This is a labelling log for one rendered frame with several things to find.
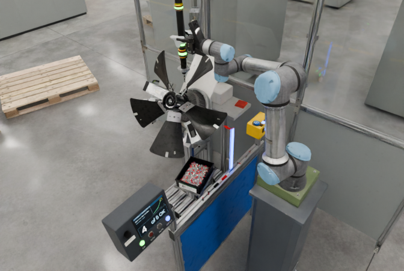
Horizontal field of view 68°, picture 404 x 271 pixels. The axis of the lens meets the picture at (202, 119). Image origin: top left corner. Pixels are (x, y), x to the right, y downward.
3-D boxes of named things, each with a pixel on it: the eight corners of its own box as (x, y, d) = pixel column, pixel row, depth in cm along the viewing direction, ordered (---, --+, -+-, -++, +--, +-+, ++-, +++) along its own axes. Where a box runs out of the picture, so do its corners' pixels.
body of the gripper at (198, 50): (184, 51, 158) (201, 58, 151) (183, 36, 152) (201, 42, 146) (193, 47, 162) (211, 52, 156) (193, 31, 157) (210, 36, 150)
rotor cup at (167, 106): (174, 92, 202) (162, 88, 191) (192, 93, 194) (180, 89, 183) (171, 113, 201) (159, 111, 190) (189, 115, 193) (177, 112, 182)
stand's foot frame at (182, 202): (202, 164, 309) (201, 158, 304) (237, 185, 286) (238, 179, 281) (158, 203, 273) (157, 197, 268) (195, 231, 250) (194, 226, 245)
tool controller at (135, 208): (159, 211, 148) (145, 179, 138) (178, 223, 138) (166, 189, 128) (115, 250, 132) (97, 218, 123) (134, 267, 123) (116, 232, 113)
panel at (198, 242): (250, 207, 253) (257, 150, 212) (252, 207, 252) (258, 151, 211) (184, 285, 205) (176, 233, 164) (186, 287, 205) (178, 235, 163)
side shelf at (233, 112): (216, 92, 264) (216, 89, 262) (250, 106, 245) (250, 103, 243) (198, 104, 250) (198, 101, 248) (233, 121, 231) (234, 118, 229)
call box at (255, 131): (258, 123, 206) (260, 110, 200) (272, 128, 201) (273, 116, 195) (245, 135, 197) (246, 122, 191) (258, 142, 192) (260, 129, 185)
